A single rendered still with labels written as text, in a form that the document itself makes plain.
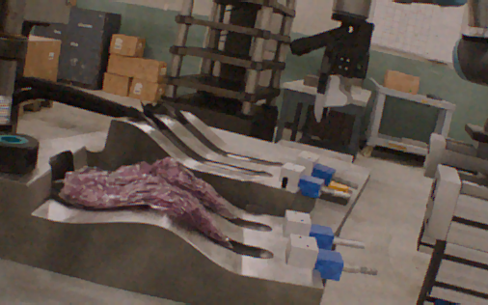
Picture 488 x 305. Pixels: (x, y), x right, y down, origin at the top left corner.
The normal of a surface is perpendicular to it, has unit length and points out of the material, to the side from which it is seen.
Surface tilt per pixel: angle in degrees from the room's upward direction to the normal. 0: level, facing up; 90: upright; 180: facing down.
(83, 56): 90
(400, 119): 90
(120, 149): 90
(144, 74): 84
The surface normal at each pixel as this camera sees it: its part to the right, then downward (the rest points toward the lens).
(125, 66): -0.29, 0.10
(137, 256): -0.03, 0.20
